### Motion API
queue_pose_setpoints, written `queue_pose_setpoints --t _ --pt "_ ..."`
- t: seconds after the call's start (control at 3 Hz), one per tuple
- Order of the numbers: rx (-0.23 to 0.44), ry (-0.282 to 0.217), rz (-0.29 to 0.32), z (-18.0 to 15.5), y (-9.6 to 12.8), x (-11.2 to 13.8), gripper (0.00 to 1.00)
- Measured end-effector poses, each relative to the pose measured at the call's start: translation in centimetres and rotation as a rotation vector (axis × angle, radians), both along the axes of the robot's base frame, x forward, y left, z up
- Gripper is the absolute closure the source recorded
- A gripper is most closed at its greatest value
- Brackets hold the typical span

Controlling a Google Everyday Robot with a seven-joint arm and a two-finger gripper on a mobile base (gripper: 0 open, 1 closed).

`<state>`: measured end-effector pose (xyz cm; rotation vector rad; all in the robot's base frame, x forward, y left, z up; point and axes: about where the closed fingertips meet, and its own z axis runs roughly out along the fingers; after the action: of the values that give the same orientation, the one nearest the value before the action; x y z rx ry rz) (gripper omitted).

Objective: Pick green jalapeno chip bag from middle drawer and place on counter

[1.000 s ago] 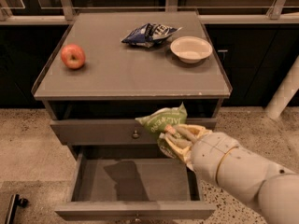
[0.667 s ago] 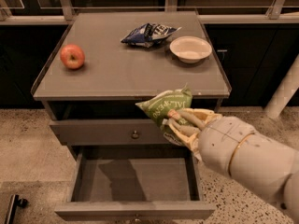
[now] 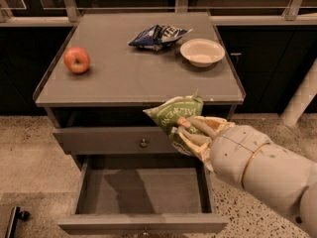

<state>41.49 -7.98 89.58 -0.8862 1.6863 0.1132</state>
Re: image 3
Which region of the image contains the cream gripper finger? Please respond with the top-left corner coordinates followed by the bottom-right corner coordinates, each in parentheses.
top-left (177, 117), bottom-right (217, 138)
top-left (177, 127), bottom-right (211, 146)

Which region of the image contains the green jalapeno chip bag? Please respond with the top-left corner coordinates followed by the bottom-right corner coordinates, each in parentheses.
top-left (144, 92), bottom-right (203, 156)

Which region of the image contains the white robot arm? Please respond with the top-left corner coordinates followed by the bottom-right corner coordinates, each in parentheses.
top-left (176, 116), bottom-right (317, 238)

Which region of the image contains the round metal drawer knob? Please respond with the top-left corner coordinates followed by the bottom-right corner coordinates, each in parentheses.
top-left (140, 139), bottom-right (148, 148)

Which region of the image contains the open middle drawer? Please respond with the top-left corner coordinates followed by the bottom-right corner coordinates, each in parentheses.
top-left (58, 156), bottom-right (229, 235)

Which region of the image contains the closed top drawer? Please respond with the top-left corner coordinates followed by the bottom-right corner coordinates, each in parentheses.
top-left (53, 127), bottom-right (177, 155)

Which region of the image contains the blue chip bag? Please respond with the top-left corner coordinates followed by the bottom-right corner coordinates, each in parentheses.
top-left (129, 25), bottom-right (191, 51)

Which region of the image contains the grey drawer cabinet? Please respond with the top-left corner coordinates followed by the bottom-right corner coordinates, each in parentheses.
top-left (32, 11), bottom-right (247, 171)

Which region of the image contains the white bowl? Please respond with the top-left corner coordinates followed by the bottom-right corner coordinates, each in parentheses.
top-left (180, 39), bottom-right (225, 67)

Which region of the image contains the red apple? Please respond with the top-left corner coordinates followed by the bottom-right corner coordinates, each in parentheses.
top-left (63, 47), bottom-right (90, 74)

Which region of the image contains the black object on floor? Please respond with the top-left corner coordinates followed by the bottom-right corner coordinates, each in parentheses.
top-left (5, 206), bottom-right (30, 238)

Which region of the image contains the white angled post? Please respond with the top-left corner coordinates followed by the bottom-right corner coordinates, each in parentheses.
top-left (281, 59), bottom-right (317, 126)

